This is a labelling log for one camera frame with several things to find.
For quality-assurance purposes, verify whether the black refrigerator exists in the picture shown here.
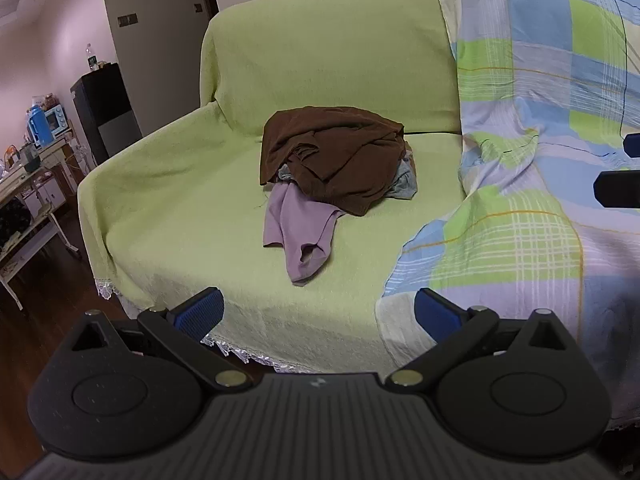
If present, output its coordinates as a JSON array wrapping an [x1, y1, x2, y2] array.
[[70, 62, 144, 166]]

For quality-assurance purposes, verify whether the plaid bed sheet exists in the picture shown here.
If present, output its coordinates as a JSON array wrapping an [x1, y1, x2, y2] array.
[[376, 0, 640, 431]]

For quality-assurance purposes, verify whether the grey-blue garment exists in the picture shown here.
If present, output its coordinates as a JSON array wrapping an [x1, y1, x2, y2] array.
[[278, 144, 419, 201]]

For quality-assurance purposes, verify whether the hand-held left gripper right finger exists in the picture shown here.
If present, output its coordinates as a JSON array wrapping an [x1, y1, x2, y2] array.
[[384, 287, 581, 391]]

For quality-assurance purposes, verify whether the green covered sofa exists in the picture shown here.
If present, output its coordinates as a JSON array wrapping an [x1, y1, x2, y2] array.
[[77, 0, 640, 431]]

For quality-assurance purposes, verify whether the purple garment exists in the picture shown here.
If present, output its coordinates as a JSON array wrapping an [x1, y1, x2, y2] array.
[[263, 180, 348, 285]]

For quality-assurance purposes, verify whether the blue thermos jug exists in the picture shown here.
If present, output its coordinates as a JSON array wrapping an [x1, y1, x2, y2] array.
[[27, 105, 54, 149]]

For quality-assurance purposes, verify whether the white side table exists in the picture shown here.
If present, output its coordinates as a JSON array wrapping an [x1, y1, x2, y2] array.
[[0, 130, 85, 311]]

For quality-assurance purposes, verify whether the brown garment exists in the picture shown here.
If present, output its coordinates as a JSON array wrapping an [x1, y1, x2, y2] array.
[[259, 106, 406, 218]]

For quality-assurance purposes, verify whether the white toaster oven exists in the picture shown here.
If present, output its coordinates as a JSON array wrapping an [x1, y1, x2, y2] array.
[[44, 104, 71, 139]]

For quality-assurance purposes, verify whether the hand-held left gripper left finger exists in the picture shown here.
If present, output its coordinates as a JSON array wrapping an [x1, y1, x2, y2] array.
[[70, 287, 253, 392]]

